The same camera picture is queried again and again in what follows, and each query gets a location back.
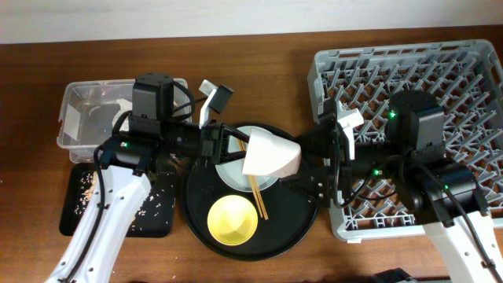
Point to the grey dishwasher rack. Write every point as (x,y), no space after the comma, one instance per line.
(466,80)

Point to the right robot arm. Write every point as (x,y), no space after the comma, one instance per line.
(443,195)

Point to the round black serving tray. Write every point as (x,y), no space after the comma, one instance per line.
(291,215)

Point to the wooden chopstick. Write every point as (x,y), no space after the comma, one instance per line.
(254,189)
(265,215)

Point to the food scraps and rice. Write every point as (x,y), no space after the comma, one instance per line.
(90,192)

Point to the white tissue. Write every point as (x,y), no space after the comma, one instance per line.
(124,106)

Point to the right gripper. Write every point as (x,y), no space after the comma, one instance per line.
(339,162)

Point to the clear plastic waste bin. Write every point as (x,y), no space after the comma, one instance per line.
(86,114)

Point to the pink cup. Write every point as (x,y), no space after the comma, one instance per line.
(271,155)

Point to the black rectangular tray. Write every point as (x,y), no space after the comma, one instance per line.
(157,212)

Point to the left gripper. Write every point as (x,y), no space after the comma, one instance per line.
(214,143)

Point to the yellow bowl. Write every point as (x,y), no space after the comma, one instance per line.
(232,220)

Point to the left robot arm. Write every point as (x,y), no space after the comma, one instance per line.
(137,157)

